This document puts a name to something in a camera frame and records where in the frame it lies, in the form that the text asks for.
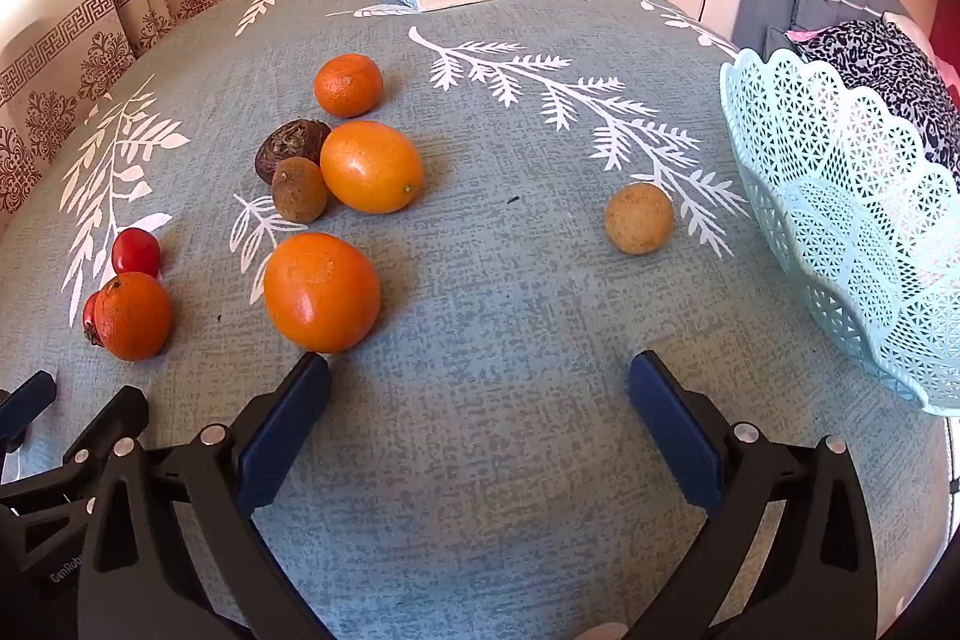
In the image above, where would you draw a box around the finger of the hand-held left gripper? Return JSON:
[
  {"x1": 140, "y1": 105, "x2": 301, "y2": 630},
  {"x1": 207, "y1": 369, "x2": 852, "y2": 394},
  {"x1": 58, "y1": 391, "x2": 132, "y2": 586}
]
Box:
[
  {"x1": 0, "y1": 370, "x2": 58, "y2": 455},
  {"x1": 0, "y1": 386, "x2": 151, "y2": 513}
]

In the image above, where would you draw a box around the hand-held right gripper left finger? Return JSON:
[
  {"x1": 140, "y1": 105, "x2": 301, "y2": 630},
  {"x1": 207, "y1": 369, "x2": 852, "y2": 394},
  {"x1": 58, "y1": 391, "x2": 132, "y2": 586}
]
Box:
[{"x1": 79, "y1": 353, "x2": 332, "y2": 640}]

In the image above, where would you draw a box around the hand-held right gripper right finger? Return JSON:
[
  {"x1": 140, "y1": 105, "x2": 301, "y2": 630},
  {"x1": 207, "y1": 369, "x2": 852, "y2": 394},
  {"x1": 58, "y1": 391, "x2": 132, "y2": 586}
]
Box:
[{"x1": 622, "y1": 351, "x2": 878, "y2": 640}]

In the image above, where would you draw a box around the red tomato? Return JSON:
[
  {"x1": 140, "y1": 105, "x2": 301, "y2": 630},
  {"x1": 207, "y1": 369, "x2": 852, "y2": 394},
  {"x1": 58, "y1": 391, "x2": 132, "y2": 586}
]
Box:
[
  {"x1": 81, "y1": 291, "x2": 106, "y2": 346},
  {"x1": 112, "y1": 228, "x2": 161, "y2": 279}
]

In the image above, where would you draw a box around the rough-skinned orange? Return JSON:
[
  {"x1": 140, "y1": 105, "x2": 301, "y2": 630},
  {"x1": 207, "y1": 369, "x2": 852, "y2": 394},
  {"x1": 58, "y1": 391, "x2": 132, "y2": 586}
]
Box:
[{"x1": 94, "y1": 272, "x2": 175, "y2": 362}]

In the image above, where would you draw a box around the large round orange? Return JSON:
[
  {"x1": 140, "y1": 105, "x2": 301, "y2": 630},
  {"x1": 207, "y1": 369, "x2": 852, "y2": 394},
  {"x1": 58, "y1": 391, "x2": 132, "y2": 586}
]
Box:
[{"x1": 263, "y1": 233, "x2": 383, "y2": 354}]

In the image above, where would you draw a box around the tan round fruit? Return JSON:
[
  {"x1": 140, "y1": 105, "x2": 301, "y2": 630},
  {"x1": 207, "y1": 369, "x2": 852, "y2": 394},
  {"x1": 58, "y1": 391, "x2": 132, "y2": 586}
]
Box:
[{"x1": 604, "y1": 182, "x2": 675, "y2": 255}]

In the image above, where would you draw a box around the light blue lattice basket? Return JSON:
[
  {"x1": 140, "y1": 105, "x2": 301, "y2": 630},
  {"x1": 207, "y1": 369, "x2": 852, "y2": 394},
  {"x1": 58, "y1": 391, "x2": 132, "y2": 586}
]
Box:
[{"x1": 720, "y1": 47, "x2": 960, "y2": 416}]

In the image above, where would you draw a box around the oval orange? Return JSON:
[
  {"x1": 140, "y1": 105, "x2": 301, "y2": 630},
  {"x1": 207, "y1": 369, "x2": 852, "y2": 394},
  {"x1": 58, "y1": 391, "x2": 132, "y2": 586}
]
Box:
[{"x1": 320, "y1": 120, "x2": 425, "y2": 215}]

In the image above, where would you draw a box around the teal leaf-print tablecloth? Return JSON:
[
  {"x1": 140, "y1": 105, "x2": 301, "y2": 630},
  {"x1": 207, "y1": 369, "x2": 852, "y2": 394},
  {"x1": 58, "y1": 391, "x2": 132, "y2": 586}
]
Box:
[{"x1": 0, "y1": 0, "x2": 960, "y2": 640}]

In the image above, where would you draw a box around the brown-green kiwi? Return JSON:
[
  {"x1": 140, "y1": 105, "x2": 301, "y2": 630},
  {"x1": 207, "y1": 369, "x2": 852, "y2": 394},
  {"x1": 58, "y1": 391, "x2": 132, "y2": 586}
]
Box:
[{"x1": 271, "y1": 156, "x2": 329, "y2": 223}]

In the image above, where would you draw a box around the dark brown wrinkled fruit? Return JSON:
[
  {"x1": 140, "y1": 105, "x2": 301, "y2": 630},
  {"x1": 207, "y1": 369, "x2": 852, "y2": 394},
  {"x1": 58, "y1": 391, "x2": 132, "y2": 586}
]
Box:
[{"x1": 254, "y1": 118, "x2": 332, "y2": 186}]

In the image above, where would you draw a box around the small round orange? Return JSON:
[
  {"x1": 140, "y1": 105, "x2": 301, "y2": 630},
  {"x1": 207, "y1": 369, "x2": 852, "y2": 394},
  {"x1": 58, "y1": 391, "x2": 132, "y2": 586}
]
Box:
[{"x1": 313, "y1": 53, "x2": 385, "y2": 118}]

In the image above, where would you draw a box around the leopard print cloth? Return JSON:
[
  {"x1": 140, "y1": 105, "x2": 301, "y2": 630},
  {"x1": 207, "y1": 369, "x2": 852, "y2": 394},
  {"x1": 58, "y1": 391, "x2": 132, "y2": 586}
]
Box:
[{"x1": 806, "y1": 19, "x2": 960, "y2": 191}]

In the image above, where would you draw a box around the grey headboard panel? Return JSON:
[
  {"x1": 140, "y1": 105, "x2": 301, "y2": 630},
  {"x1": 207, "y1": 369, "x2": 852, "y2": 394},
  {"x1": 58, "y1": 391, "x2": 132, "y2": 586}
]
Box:
[{"x1": 731, "y1": 0, "x2": 800, "y2": 60}]

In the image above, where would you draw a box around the red cloth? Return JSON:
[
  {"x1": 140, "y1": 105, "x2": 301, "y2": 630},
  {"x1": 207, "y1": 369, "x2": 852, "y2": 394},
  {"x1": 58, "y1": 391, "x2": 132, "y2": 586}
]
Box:
[{"x1": 930, "y1": 0, "x2": 960, "y2": 75}]

